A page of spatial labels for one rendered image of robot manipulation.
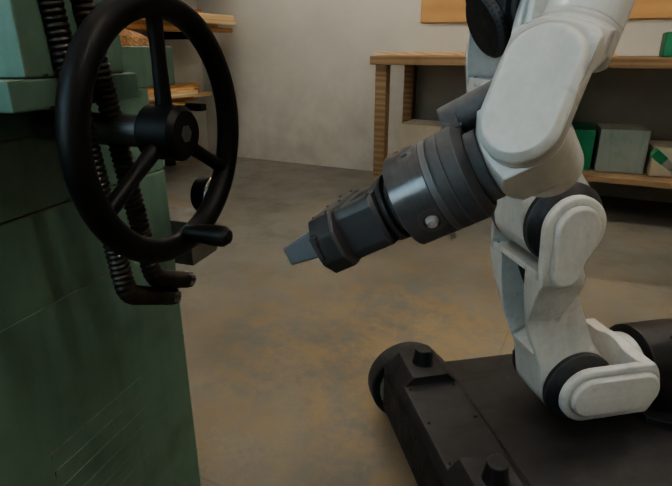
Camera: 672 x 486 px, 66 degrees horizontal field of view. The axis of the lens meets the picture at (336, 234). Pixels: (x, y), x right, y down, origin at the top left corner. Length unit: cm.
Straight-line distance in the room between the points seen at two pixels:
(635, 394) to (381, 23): 317
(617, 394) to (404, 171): 79
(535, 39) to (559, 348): 73
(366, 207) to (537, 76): 17
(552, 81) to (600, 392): 78
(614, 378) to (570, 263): 28
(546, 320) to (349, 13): 325
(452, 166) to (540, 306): 58
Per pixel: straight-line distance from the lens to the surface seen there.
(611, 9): 48
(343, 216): 46
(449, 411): 115
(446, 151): 44
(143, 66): 87
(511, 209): 94
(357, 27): 397
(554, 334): 105
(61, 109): 50
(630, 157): 324
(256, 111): 444
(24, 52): 59
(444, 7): 375
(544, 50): 44
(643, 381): 116
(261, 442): 136
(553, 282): 93
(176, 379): 103
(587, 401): 111
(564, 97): 42
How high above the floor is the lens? 90
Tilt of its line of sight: 20 degrees down
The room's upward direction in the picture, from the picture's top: straight up
